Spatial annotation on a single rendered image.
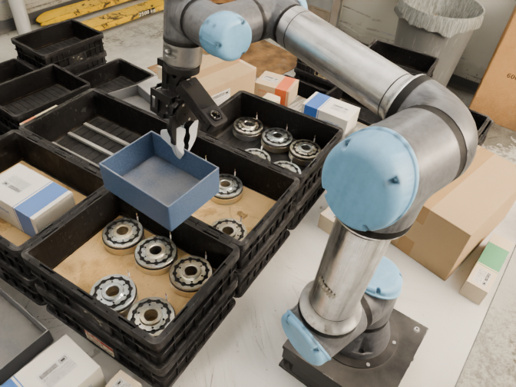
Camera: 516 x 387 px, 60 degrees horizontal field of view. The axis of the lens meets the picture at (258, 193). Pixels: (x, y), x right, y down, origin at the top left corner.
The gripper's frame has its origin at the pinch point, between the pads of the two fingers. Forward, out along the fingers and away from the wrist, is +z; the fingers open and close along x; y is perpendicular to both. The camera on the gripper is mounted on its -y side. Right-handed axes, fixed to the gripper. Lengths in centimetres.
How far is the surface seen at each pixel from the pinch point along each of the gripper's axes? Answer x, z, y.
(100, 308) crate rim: 27.5, 22.8, -6.0
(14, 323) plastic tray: 34, 47, 21
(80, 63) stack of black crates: -80, 53, 161
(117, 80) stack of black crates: -95, 61, 147
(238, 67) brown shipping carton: -80, 15, 50
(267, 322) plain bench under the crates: -7.4, 41.3, -26.2
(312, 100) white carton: -91, 21, 19
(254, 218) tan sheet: -21.8, 26.2, -7.4
